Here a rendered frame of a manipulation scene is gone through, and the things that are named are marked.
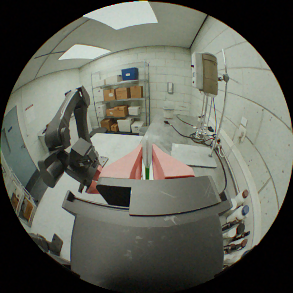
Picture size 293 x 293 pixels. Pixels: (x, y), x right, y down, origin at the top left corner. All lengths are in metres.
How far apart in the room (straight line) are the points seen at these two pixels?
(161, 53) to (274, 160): 2.66
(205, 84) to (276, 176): 0.53
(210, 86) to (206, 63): 0.11
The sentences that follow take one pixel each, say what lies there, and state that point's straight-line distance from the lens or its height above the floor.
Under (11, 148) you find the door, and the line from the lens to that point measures 2.95.
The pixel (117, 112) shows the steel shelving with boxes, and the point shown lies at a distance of 2.52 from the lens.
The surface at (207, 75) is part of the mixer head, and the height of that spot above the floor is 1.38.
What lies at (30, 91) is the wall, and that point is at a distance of 3.09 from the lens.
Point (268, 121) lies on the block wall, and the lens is 0.57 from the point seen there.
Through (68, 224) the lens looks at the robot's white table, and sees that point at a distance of 0.54.
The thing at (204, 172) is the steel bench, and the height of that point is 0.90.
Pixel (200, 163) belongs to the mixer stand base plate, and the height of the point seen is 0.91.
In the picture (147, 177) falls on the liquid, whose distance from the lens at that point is 0.15.
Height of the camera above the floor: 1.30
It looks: 36 degrees down
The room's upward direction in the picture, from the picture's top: 2 degrees counter-clockwise
